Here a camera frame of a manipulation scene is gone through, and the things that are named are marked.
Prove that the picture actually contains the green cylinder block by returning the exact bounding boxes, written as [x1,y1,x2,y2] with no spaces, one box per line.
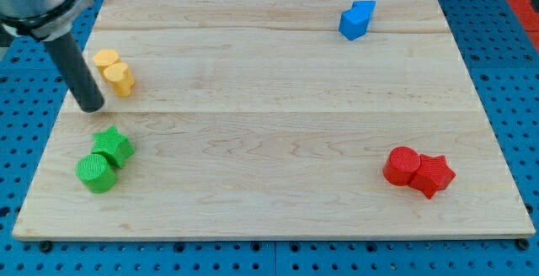
[75,154,117,194]

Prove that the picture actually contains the yellow hexagon block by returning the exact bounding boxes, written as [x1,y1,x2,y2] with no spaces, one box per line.
[92,49,121,82]

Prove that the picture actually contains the light wooden board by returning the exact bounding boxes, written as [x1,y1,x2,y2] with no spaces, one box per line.
[13,0,536,242]

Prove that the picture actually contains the red cylinder block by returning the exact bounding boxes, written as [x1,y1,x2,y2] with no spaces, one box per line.
[382,146,421,186]

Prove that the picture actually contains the red star block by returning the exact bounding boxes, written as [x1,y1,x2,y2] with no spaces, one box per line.
[408,154,456,199]

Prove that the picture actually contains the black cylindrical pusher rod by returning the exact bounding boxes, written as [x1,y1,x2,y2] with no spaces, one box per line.
[44,32,104,113]

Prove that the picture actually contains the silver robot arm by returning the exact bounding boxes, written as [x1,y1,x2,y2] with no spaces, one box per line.
[1,0,104,113]

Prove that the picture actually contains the blue block behind pentagon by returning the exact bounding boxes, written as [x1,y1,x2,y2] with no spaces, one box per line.
[352,0,376,24]

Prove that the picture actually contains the yellow heart block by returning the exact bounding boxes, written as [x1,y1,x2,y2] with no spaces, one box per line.
[104,62,135,98]

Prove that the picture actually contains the green star block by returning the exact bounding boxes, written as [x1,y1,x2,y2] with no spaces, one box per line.
[92,125,135,168]

